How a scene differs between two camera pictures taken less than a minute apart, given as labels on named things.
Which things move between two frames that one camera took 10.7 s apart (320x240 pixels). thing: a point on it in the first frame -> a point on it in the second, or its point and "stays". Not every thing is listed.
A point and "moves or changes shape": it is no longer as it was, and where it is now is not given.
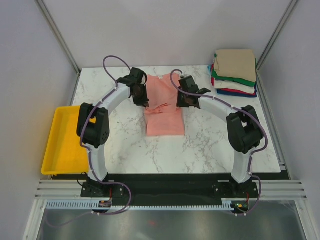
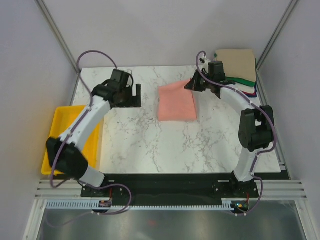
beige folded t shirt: [236, 63] stays
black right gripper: [180, 103] -> [193, 85]
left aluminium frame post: [55, 30] stays
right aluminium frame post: [283, 20] stays
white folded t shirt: [231, 85] stays
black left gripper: [144, 101] -> [134, 101]
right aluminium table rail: [273, 126] stays
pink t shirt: [163, 117] moves or changes shape
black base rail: [168, 188] stays
